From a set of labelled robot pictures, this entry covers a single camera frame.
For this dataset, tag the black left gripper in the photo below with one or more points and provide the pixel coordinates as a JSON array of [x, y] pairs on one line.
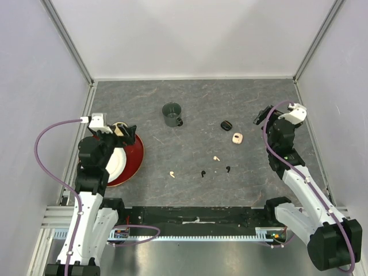
[[127, 138]]

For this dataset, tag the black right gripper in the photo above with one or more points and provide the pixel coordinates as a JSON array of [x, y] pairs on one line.
[[263, 114]]

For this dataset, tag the beige earbuds charging case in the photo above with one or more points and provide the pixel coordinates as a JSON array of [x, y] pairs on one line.
[[237, 138]]

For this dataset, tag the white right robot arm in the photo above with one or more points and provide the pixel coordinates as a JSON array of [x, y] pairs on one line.
[[332, 240]]

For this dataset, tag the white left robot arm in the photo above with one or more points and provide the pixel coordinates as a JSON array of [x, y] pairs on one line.
[[94, 215]]

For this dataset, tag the black earbuds charging case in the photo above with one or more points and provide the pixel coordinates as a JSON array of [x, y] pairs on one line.
[[226, 125]]

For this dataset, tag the beige ceramic cup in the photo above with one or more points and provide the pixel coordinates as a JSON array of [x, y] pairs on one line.
[[119, 128]]

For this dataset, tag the white ceramic plate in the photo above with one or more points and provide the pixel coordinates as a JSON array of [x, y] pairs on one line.
[[116, 164]]

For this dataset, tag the red round tray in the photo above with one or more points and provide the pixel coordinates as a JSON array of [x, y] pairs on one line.
[[134, 159]]

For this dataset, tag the dark green mug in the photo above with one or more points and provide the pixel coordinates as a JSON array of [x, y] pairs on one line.
[[172, 114]]

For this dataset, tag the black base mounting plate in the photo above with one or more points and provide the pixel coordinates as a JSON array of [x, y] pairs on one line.
[[199, 221]]

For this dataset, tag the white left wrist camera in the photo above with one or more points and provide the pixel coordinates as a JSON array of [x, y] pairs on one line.
[[98, 123]]

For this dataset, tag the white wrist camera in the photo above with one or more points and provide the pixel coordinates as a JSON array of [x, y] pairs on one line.
[[296, 115], [98, 123]]

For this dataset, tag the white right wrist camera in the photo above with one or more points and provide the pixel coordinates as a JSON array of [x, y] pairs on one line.
[[296, 115]]

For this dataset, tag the white slotted cable duct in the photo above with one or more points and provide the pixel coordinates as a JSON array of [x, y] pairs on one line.
[[260, 236]]

